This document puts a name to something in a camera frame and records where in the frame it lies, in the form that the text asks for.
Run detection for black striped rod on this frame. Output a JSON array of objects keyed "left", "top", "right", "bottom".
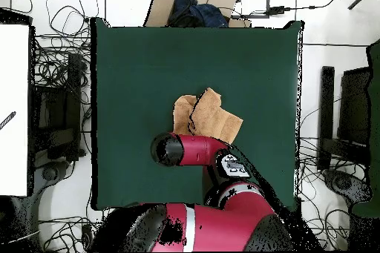
[{"left": 0, "top": 111, "right": 17, "bottom": 131}]

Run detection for dark blue jeans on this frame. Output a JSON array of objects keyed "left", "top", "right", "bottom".
[{"left": 168, "top": 0, "right": 230, "bottom": 28}]

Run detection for dark green table cloth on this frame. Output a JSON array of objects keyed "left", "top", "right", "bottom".
[{"left": 90, "top": 16, "right": 304, "bottom": 211}]

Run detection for grey stand foot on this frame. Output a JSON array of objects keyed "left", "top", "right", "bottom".
[
  {"left": 35, "top": 160, "right": 71, "bottom": 194},
  {"left": 323, "top": 169, "right": 372, "bottom": 205}
]

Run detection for black stand frame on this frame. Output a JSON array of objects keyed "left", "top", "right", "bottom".
[
  {"left": 29, "top": 52, "right": 87, "bottom": 162},
  {"left": 317, "top": 65, "right": 372, "bottom": 171}
]

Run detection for white flat panel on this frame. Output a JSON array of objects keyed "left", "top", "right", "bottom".
[{"left": 0, "top": 23, "right": 30, "bottom": 197}]

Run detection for tan terry towel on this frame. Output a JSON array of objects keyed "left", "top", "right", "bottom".
[{"left": 172, "top": 87, "right": 244, "bottom": 144}]

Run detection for brown cardboard box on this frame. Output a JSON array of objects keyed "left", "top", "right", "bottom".
[{"left": 142, "top": 0, "right": 252, "bottom": 28}]

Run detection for black power adapter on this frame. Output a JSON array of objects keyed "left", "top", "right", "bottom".
[{"left": 268, "top": 5, "right": 286, "bottom": 16}]

